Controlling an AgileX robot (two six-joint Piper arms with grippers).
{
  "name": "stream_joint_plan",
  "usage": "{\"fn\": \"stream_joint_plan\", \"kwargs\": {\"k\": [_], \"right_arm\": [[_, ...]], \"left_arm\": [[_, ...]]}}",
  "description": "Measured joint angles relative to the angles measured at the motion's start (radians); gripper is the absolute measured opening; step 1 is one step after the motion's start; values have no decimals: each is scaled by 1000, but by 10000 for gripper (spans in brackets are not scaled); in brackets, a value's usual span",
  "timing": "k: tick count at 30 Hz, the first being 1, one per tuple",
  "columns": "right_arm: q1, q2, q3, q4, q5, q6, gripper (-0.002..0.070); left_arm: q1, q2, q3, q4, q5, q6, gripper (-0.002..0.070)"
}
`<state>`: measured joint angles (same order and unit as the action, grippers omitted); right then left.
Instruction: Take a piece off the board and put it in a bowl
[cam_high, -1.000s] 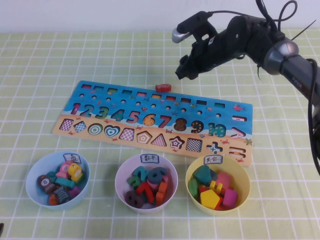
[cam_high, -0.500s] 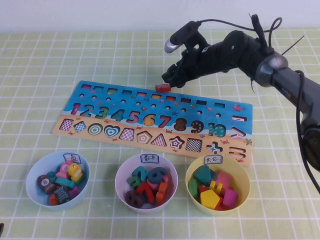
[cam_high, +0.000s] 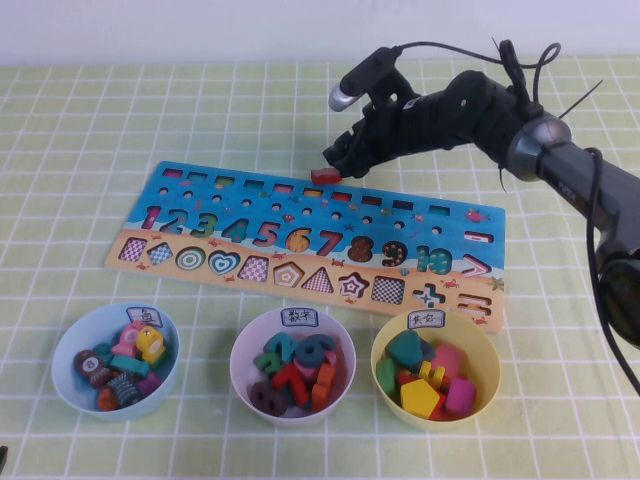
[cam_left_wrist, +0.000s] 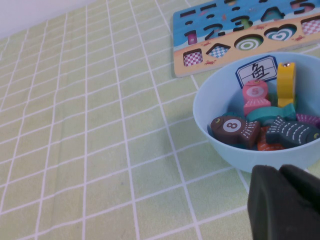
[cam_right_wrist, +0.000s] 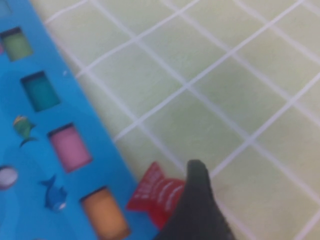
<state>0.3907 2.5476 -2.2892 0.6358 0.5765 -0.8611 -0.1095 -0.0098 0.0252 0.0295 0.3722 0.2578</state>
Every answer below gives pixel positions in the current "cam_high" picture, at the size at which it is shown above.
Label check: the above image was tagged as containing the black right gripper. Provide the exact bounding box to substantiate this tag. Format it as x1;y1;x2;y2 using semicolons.
322;97;446;179

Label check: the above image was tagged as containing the red fish piece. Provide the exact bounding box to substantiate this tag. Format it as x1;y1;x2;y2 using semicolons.
309;167;342;186

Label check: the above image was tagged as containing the colourful number puzzle board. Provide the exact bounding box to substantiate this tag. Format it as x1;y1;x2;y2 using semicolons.
102;160;507;335

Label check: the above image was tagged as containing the paper label on pink bowl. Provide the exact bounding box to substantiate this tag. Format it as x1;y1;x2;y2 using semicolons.
281;306;320;330

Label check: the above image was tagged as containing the paper label on yellow bowl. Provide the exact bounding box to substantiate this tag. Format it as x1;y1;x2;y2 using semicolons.
406;310;446;331

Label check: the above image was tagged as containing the teal number piece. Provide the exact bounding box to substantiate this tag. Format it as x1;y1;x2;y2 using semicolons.
263;332;301;361

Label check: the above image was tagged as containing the teal heart piece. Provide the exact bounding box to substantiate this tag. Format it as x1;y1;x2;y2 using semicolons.
384;330;424;371

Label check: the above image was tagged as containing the blue number piece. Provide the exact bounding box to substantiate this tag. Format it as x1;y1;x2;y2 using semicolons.
294;333;336;369

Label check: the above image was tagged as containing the pale pink bowl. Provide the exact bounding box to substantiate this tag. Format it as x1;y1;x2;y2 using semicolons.
229;306;357;429

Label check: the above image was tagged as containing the green number piece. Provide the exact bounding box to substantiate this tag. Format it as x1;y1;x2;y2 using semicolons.
253;352;286;379

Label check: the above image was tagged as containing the green shape piece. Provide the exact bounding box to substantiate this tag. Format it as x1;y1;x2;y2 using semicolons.
375;357;399;399

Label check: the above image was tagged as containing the light pink shape piece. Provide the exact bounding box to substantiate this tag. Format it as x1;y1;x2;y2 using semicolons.
430;344;464;379

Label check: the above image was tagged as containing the yellow equals sign piece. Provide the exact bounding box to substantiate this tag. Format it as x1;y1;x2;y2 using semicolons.
417;360;446;386

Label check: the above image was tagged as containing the red number seven piece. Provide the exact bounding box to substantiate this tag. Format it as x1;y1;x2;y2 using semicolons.
272;363;311;407

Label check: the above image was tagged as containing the yellow bowl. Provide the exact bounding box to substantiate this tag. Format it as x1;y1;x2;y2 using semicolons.
370;309;502;432

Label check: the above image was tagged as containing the orange number piece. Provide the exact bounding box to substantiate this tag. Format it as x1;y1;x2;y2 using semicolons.
310;362;336;412

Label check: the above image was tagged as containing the yellow pentagon piece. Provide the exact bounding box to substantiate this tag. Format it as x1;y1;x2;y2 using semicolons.
398;378;441;420

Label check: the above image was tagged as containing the brown number eight piece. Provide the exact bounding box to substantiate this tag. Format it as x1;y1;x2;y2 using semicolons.
248;380;290;416

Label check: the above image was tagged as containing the paper label on blue bowl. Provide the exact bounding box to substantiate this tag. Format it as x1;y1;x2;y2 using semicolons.
125;305;164;329

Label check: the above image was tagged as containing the magenta square piece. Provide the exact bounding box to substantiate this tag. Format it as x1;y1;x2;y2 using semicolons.
444;377;477;414

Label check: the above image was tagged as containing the yellow fish piece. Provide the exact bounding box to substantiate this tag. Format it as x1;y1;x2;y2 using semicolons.
135;327;167;365

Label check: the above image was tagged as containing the pink fish piece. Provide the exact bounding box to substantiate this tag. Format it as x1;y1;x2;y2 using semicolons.
110;322;146;359

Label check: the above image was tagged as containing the purple fish piece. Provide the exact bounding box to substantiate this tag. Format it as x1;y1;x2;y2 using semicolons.
137;372;164;399

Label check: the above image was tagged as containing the light teal fish piece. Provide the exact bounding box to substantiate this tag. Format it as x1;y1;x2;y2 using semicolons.
108;353;150;377

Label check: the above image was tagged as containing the grey fish piece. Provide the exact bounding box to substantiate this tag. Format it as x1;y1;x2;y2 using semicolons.
107;372;141;407

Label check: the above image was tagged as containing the brown fish piece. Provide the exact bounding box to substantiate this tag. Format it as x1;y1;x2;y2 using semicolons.
74;349;112;389

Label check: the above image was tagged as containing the light blue bowl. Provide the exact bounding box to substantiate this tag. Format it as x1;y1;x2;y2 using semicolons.
51;301;181;422

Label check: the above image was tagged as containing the green checkered tablecloth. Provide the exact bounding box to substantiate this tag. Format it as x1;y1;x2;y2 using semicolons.
0;57;640;480

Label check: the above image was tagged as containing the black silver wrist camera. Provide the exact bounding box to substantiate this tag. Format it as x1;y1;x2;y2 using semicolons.
328;46;416;112

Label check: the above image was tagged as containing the thin black camera cable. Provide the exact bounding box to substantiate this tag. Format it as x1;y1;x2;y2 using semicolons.
392;40;562;101

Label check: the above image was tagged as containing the black cable connector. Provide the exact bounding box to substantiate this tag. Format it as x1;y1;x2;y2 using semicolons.
498;39;544;119

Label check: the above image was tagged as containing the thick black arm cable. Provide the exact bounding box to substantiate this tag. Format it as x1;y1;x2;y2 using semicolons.
582;147;640;396

